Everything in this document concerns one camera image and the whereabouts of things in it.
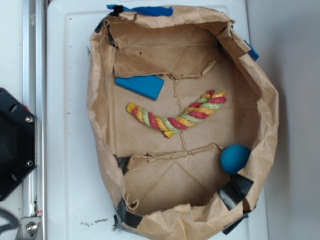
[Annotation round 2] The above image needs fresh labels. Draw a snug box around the blue foam wedge block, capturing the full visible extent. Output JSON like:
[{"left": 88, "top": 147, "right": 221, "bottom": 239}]
[{"left": 115, "top": 75, "right": 165, "bottom": 101}]

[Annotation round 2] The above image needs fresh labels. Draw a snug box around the white plastic tray board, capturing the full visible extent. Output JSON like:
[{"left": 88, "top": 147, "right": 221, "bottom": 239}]
[{"left": 45, "top": 0, "right": 270, "bottom": 240}]

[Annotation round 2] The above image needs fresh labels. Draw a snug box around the blue felt ball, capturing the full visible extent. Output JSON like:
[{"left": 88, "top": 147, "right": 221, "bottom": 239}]
[{"left": 220, "top": 144, "right": 251, "bottom": 176}]

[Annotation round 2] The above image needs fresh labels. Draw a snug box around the brown paper bag tray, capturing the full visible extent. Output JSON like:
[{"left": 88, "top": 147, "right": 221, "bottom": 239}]
[{"left": 87, "top": 5, "right": 279, "bottom": 240}]

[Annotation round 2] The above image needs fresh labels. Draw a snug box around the multicolour twisted rope toy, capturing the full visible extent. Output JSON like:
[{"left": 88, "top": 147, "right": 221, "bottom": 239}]
[{"left": 126, "top": 88, "right": 228, "bottom": 139}]

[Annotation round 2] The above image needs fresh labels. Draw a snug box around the metal corner bracket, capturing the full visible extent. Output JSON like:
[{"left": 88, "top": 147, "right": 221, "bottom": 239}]
[{"left": 15, "top": 216, "right": 41, "bottom": 240}]

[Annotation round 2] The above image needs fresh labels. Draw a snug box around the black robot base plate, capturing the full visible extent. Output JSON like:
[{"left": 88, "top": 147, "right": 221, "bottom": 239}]
[{"left": 0, "top": 87, "right": 36, "bottom": 201}]

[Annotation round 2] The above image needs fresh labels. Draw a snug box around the aluminium extrusion rail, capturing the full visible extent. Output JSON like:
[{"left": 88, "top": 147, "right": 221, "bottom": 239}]
[{"left": 22, "top": 0, "right": 49, "bottom": 240}]

